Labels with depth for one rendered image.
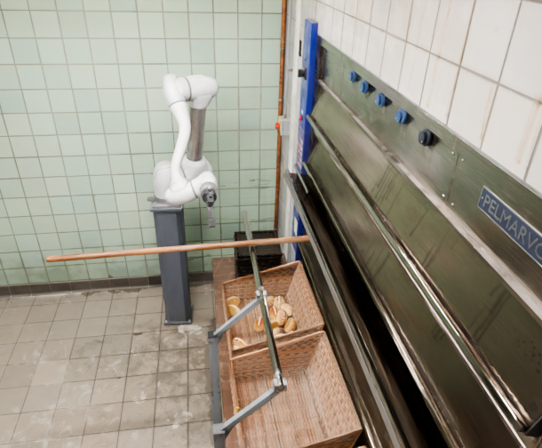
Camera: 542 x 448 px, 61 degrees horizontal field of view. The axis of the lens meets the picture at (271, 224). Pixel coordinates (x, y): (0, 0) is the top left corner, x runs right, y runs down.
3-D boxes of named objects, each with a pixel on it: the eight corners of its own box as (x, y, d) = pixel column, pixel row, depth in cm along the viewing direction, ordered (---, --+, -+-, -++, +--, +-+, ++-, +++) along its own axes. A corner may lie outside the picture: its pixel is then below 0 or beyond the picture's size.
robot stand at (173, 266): (166, 307, 363) (154, 194, 311) (193, 306, 365) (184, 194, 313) (163, 325, 346) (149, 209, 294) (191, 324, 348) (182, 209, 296)
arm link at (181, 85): (171, 100, 247) (195, 97, 253) (160, 69, 248) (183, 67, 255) (165, 111, 258) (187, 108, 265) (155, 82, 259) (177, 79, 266)
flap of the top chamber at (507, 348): (312, 119, 237) (329, 83, 228) (534, 434, 86) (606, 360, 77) (305, 116, 235) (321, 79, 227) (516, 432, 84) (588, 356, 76)
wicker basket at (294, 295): (298, 294, 292) (301, 258, 277) (322, 363, 244) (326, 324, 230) (221, 301, 284) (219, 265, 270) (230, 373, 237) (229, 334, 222)
